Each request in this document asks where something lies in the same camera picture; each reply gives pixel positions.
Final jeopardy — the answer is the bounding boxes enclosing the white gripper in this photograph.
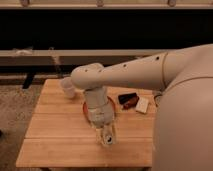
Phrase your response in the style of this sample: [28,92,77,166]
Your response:
[84,87,116,144]

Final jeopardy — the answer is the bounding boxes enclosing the white plastic bottle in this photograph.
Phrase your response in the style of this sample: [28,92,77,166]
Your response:
[103,125,112,146]

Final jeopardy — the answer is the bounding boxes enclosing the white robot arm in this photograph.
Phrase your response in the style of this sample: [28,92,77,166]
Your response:
[71,44,213,171]

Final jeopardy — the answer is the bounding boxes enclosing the orange bowl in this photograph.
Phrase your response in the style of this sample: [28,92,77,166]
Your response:
[82,96,116,123]

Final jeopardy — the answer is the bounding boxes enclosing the black chip bag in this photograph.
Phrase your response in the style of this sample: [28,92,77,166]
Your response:
[118,93,137,104]

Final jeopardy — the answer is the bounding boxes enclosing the brown snack bar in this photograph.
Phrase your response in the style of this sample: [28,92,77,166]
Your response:
[123,97,139,110]

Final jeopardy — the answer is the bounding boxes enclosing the wooden table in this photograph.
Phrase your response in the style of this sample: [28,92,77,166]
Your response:
[16,79,156,168]

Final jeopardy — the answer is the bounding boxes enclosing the white plastic cup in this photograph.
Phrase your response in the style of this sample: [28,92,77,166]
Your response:
[60,77,75,98]

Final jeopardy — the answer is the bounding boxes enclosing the grey rail beam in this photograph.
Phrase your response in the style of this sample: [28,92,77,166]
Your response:
[0,49,165,66]

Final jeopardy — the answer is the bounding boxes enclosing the black post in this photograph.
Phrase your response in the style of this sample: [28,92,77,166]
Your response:
[22,71,36,89]

